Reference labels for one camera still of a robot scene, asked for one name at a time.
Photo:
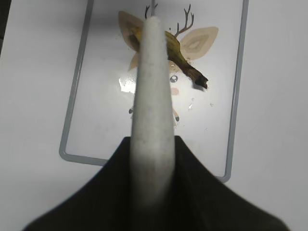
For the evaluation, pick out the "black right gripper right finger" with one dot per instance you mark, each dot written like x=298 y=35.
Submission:
x=201 y=202

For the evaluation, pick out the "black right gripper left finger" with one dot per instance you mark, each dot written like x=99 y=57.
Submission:
x=102 y=204

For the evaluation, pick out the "white handled knife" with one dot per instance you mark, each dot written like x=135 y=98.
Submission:
x=148 y=189

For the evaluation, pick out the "yellow banana piece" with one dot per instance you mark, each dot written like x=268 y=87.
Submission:
x=175 y=55

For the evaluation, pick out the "white deer cutting board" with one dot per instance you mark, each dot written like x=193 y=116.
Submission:
x=152 y=133

